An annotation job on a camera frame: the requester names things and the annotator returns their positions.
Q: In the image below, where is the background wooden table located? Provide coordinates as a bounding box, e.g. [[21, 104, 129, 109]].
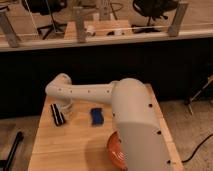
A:
[[64, 20, 132, 39]]

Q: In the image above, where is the grey post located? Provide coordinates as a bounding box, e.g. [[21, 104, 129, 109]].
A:
[[73, 6, 86, 43], [167, 1, 188, 37], [0, 12, 20, 48]]

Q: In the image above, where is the blue sponge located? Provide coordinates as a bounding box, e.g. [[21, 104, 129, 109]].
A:
[[90, 108, 104, 125]]

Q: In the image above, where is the grey post left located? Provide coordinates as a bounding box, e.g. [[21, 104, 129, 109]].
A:
[[0, 12, 20, 48]]

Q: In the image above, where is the black stand left floor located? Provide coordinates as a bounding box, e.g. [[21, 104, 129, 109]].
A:
[[0, 131, 24, 171]]

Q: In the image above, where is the black white striped eraser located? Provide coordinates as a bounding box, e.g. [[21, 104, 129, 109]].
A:
[[50, 104, 65, 126]]

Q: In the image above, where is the black office chair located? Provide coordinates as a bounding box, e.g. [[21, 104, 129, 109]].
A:
[[21, 0, 67, 39], [131, 0, 178, 34]]

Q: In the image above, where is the grey post middle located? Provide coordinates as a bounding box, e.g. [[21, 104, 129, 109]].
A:
[[73, 6, 86, 43]]

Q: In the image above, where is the black office chair right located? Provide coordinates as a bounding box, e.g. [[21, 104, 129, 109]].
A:
[[131, 0, 178, 34]]

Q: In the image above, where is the red orange bowl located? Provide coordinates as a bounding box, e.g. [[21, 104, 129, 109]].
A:
[[106, 132, 127, 171]]

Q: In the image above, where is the black cable on floor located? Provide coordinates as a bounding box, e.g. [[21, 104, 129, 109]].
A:
[[181, 132, 213, 164]]

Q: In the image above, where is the black office chair left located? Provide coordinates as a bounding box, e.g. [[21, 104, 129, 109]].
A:
[[21, 0, 67, 39]]

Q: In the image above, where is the grey post right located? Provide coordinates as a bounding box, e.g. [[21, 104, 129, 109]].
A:
[[167, 1, 188, 37]]

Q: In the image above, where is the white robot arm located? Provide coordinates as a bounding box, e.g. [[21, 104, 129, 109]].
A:
[[45, 73, 173, 171]]

